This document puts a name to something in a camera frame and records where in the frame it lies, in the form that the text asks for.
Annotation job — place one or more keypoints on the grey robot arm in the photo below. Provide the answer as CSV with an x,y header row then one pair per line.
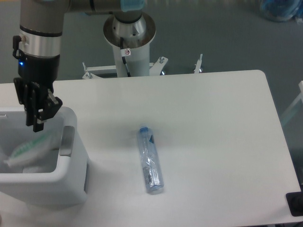
x,y
37,49

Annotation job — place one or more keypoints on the white trash can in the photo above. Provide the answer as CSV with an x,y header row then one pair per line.
x,y
67,184

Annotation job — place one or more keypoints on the clear plastic bag green print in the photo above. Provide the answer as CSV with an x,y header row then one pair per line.
x,y
31,151

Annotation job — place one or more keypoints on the white frame at right edge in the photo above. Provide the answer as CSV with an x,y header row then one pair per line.
x,y
293,108

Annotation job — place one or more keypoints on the black device at table corner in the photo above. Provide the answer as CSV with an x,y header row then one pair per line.
x,y
295,203

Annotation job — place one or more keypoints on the blue plastic bag on floor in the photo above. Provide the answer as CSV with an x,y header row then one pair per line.
x,y
281,10

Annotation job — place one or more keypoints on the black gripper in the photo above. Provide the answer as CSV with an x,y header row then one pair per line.
x,y
39,105

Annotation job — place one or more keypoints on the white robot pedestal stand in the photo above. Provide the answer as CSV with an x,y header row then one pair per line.
x,y
130,35

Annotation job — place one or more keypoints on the clear plastic water bottle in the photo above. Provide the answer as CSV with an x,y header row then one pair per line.
x,y
152,174

